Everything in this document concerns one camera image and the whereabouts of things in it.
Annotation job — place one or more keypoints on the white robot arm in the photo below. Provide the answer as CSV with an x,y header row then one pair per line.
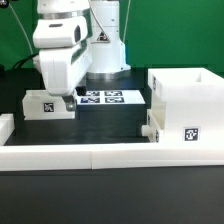
x,y
108,51

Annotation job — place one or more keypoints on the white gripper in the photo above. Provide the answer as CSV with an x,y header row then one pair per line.
x,y
64,56

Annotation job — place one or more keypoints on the white front drawer box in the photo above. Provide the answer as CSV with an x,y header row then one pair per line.
x,y
155,123

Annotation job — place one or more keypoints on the white left fence block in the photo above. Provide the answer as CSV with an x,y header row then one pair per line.
x,y
6,127

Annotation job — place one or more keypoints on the white drawer cabinet frame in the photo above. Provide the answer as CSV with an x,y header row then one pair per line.
x,y
194,99

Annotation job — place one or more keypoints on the white drawer box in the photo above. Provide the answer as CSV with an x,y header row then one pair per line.
x,y
155,123
39,105

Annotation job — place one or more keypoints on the white front fence bar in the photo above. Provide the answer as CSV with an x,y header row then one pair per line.
x,y
109,156

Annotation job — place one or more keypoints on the white fiducial marker sheet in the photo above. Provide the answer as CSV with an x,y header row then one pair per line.
x,y
111,97

